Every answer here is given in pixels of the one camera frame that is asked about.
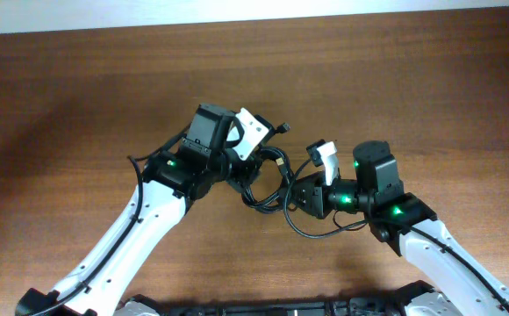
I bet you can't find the black USB cable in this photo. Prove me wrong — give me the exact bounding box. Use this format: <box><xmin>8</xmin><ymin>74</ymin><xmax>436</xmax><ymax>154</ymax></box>
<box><xmin>240</xmin><ymin>122</ymin><xmax>295</xmax><ymax>215</ymax></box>

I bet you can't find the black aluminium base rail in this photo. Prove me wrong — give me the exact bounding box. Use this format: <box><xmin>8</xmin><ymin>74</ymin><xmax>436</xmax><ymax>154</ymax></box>
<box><xmin>114</xmin><ymin>281</ymin><xmax>460</xmax><ymax>316</ymax></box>

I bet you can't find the right camera cable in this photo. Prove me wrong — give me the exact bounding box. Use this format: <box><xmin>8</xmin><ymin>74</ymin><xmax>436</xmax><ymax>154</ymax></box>
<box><xmin>283</xmin><ymin>157</ymin><xmax>509</xmax><ymax>316</ymax></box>

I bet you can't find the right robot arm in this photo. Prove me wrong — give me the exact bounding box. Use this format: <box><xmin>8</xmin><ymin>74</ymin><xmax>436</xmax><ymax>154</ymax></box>
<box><xmin>282</xmin><ymin>140</ymin><xmax>509</xmax><ymax>315</ymax></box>

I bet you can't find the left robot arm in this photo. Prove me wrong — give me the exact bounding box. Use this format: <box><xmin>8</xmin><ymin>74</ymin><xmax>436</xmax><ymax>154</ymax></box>
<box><xmin>15</xmin><ymin>104</ymin><xmax>271</xmax><ymax>315</ymax></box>

